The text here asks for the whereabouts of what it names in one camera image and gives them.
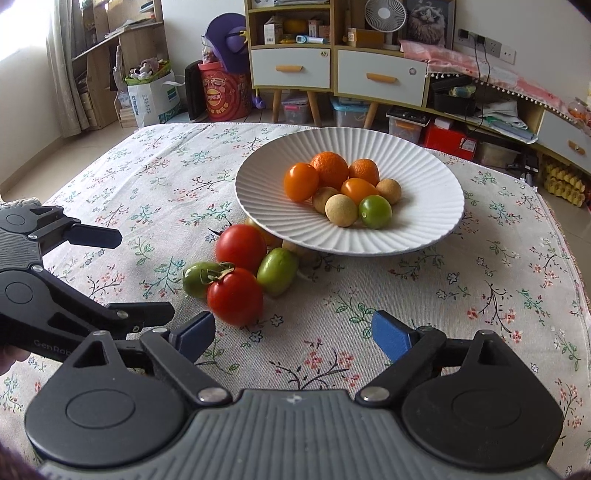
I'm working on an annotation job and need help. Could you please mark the small white desk fan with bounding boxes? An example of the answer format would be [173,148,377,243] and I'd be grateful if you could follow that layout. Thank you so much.
[363,0,407,50]

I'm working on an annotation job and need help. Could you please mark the small orange mandarin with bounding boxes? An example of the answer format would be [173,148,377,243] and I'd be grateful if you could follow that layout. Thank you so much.
[349,158,381,186]

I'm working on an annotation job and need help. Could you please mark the framed cat picture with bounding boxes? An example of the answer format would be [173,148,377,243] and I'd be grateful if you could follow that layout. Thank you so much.
[403,0,456,48]

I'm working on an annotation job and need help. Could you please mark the white ribbed plate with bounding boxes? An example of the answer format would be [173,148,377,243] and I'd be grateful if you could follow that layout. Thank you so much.
[235,127,465,257]

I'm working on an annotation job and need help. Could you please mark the red tomato without stem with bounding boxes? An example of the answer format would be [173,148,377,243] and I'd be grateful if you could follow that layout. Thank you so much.
[214,224,266,274]

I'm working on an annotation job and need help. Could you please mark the wooden bookshelf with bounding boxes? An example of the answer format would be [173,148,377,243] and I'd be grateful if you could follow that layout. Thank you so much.
[72,1,168,130]

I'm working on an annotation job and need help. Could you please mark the yellow green tomato under plate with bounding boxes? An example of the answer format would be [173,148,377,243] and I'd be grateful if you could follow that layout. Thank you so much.
[243,217,283,250]

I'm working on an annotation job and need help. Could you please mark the white paper bag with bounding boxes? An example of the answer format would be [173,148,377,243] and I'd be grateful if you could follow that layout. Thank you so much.
[128,71,181,128]

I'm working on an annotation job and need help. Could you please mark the red box under cabinet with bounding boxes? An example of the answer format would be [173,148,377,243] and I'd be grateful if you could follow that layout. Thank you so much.
[424,124,477,161]

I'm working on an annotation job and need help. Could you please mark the pink patterned cloth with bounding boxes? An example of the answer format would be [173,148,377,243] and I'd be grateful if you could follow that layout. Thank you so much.
[400,40,568,115]

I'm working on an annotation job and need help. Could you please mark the oblong green tomato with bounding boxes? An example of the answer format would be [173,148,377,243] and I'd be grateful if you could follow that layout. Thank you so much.
[256,247,298,297]

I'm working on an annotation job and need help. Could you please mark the round green tomato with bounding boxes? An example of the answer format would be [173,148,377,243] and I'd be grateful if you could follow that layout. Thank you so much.
[359,195,393,229]

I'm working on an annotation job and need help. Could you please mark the clear storage bin blue lid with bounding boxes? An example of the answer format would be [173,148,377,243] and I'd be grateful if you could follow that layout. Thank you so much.
[331,97,370,128]

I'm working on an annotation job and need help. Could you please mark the wooden cabinet with drawers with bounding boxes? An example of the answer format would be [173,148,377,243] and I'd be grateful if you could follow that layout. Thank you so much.
[245,1,590,171]

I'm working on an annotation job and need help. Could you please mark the orange cherry tomato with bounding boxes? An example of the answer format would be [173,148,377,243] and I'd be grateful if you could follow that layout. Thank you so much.
[341,178,380,205]

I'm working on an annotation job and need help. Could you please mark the purple plush toy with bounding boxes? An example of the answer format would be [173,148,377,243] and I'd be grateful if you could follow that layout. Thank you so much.
[205,13,249,75]

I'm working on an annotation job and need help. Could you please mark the red bucket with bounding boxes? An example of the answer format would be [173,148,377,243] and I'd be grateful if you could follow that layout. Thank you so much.
[198,62,252,122]

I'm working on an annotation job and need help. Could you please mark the brown longan front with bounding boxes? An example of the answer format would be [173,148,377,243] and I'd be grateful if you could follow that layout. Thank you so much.
[376,178,402,205]

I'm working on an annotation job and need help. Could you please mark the yellow egg cartons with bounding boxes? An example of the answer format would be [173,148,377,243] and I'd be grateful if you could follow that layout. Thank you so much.
[543,162,590,207]

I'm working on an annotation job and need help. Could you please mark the brown longan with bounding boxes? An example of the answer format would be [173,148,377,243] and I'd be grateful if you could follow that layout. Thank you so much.
[281,240,317,265]
[311,186,339,215]
[325,194,358,228]
[376,178,402,205]

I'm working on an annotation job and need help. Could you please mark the floral tablecloth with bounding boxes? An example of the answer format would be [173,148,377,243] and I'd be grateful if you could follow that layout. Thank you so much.
[0,121,591,478]

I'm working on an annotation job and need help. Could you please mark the red tomato with stem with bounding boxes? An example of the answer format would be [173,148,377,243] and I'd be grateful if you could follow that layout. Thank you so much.
[206,267,263,327]

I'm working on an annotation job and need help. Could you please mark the brown longan under plate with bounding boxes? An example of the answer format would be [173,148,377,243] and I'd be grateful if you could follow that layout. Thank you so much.
[281,240,317,265]

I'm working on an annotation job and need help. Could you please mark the large orange mandarin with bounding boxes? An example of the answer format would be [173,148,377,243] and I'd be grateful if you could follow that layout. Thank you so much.
[311,151,349,191]

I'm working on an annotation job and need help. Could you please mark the small green tomato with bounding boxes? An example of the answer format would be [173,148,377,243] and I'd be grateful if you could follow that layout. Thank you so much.
[182,262,224,299]

